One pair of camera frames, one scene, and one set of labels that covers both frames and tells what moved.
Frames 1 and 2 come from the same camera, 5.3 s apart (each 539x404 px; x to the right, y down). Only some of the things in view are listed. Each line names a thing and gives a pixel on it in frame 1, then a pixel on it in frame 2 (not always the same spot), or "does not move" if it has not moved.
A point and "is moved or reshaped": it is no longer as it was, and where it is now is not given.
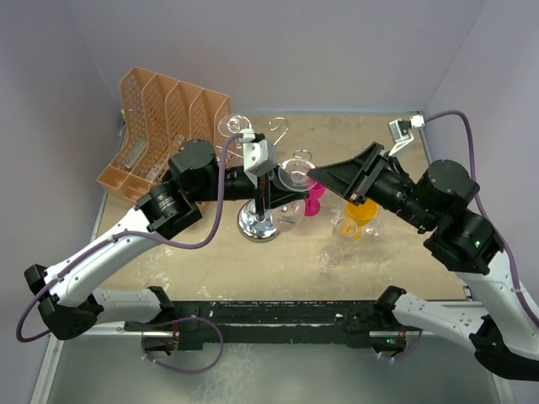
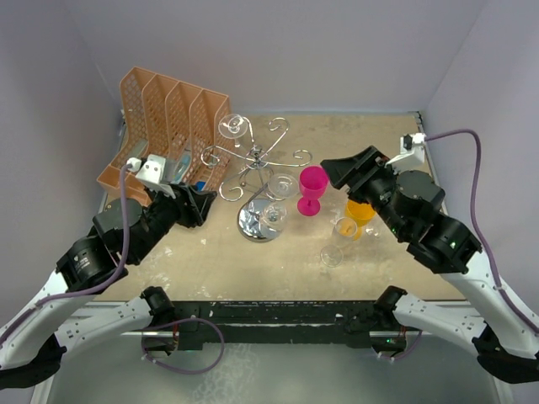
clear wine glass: [230, 125] does not move
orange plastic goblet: [362, 215] does not move
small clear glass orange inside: [346, 226] does not move
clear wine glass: [293, 175] is moved or reshaped
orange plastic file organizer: [157, 114] does not move
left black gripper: [274, 195] → [192, 205]
